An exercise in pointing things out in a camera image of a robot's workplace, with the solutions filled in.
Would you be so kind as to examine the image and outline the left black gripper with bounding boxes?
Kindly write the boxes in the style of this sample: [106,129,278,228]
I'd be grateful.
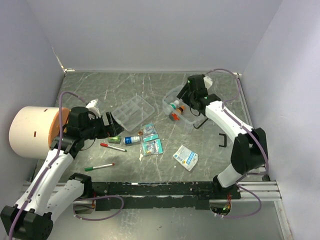
[81,111,125,140]

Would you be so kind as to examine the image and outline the white green dropper bottle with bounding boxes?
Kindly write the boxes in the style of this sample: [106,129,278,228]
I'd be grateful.
[169,100,180,110]

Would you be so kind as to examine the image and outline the clear plastic storage box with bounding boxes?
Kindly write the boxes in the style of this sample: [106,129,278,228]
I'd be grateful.
[162,84,206,133]

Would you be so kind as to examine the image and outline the orange cap small bottle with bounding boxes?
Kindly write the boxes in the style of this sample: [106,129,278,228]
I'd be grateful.
[176,105,185,115]

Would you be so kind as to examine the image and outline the white blue gauze packet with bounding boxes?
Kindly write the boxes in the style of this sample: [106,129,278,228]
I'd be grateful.
[172,145,198,172]

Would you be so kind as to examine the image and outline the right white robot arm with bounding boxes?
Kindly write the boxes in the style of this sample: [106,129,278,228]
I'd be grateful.
[177,74,268,199]

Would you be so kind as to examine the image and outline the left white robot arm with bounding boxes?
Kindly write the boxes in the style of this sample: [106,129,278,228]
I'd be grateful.
[0,106,123,240]

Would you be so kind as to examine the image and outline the white blue medicine bottle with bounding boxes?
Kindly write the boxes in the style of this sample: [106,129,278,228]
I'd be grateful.
[123,136,141,145]

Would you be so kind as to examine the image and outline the green battery pack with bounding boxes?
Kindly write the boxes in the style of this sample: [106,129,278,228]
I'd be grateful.
[107,135,122,144]

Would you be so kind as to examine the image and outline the clear divided organizer tray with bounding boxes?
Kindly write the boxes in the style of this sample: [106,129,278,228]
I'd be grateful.
[111,95,155,132]

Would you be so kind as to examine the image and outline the red cap marker pen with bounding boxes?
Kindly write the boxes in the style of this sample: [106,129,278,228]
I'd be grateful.
[100,142,127,152]

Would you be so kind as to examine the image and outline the red cross grey disc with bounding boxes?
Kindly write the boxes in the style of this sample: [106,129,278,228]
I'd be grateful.
[169,112,180,121]

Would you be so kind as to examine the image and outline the teal blister pack upper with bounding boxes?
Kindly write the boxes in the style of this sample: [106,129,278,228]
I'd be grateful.
[138,123,159,142]

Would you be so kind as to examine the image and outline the teal blister pack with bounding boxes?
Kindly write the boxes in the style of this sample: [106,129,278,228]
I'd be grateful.
[138,123,159,142]
[139,138,164,161]

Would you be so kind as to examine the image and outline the teal blister pack lower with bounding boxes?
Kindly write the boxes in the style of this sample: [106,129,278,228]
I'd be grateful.
[139,138,164,161]

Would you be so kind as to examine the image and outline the green cap marker pen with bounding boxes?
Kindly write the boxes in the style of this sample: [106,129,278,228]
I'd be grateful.
[84,163,115,172]

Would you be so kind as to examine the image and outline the white cylinder drum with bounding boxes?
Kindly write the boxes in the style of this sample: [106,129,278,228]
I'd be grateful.
[9,106,60,160]

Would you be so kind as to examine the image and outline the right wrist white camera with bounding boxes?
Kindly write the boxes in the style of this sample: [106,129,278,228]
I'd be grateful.
[203,75,213,89]

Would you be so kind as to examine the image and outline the wrist white camera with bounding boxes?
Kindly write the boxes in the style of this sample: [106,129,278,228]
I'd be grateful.
[203,75,213,89]
[85,98,101,118]

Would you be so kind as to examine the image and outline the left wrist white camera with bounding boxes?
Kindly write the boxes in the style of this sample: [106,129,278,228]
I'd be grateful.
[85,98,101,118]

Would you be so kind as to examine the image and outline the black box handle clip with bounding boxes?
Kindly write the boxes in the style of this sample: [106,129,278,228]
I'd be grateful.
[218,133,227,148]

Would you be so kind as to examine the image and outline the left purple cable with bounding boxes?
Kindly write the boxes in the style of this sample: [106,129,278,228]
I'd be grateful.
[8,91,87,237]

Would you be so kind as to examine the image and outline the black mounting base rail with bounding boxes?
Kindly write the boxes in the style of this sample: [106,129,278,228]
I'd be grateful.
[78,181,241,211]

